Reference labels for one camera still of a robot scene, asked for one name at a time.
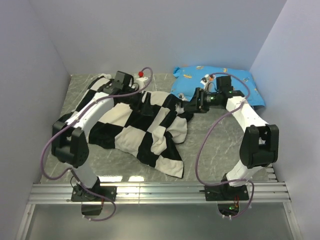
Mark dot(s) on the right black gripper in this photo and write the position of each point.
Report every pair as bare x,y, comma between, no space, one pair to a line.
194,105

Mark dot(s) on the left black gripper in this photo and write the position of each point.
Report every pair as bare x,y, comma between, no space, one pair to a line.
145,108

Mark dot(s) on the black white checkered pillowcase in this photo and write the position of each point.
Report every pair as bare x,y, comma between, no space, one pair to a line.
152,139

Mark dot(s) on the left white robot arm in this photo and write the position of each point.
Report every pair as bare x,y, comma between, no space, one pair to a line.
69,142

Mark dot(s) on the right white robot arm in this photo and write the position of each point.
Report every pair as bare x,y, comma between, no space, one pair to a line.
260,143

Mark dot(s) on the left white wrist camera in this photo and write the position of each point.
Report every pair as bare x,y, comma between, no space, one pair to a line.
142,80

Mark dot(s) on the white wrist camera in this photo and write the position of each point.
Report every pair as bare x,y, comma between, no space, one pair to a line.
208,82
142,80

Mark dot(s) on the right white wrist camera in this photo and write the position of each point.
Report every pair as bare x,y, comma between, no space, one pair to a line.
208,82

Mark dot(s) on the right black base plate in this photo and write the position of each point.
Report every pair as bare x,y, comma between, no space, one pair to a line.
225,193

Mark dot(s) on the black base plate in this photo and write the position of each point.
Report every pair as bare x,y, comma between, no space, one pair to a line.
225,193
79,194

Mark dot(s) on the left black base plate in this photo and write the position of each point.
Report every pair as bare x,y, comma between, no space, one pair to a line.
79,194

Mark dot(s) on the aluminium mounting rail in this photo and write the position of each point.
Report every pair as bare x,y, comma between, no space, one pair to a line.
155,193

